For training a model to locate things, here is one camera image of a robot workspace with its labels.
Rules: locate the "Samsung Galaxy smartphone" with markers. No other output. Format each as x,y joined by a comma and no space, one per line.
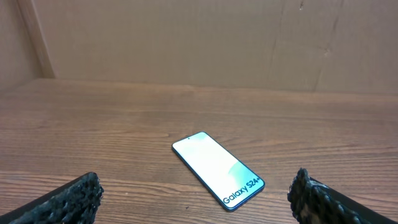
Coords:
229,180

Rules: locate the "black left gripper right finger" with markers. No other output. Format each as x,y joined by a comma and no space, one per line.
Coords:
314,202

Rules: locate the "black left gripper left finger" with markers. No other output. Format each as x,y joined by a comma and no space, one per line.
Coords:
75,202

